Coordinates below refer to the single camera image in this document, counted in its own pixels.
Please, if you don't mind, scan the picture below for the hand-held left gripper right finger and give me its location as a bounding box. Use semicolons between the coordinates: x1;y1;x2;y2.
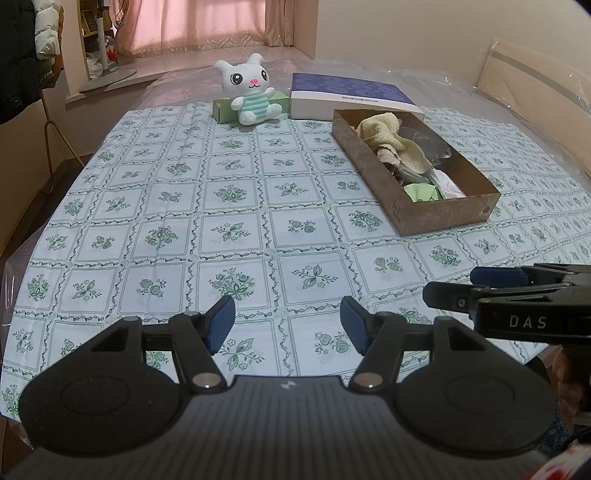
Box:
339;296;515;393

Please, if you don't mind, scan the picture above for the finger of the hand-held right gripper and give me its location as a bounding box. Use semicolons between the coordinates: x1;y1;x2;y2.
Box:
422;279;573;312
470;263;591;289

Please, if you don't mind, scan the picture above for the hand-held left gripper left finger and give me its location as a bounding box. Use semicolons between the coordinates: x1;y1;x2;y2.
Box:
60;295;237;393

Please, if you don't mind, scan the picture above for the brown cardboard box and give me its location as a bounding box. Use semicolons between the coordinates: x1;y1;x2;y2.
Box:
331;108;502;236

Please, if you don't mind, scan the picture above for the white cloth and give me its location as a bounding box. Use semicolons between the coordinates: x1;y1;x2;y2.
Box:
431;168;467;199

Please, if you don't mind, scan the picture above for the green cleaning cloth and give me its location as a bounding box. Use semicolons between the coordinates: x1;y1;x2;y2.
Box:
403;183;444;203

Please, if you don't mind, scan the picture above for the pale yellow towel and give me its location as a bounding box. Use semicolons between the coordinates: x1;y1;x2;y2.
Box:
358;113;432;174

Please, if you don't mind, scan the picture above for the person's right hand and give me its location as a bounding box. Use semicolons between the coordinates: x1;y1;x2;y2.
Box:
551;344;591;416

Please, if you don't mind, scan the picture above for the green floral tablecloth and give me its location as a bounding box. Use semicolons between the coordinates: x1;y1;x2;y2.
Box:
0;104;591;421

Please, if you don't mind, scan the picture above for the red and white printed clothing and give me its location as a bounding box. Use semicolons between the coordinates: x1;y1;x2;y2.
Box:
538;427;591;480

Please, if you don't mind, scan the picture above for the wooden headboard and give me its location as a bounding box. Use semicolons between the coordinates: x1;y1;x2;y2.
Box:
475;36;591;134

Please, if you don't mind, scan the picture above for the green carton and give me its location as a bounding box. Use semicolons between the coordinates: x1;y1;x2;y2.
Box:
212;91;293;124

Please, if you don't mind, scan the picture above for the clear plastic sheet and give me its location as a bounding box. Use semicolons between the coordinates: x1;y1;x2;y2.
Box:
0;55;591;453

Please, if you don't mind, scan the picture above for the blue and white flat box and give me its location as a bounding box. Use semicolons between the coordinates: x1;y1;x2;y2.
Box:
290;72;426;121

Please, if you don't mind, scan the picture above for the white plush bunny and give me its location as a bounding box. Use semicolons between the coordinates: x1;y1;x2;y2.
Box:
213;53;283;126

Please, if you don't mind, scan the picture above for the standing fan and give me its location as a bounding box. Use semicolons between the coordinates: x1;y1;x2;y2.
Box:
78;0;138;94

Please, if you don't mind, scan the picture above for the pink curtain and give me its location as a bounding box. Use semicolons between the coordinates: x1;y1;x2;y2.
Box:
111;0;319;58

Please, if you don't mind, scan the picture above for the black jacket with white label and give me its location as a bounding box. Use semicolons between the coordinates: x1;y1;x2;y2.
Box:
0;0;44;125

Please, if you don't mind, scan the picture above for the white puffer jacket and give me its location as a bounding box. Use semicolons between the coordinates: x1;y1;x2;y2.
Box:
32;0;63;60

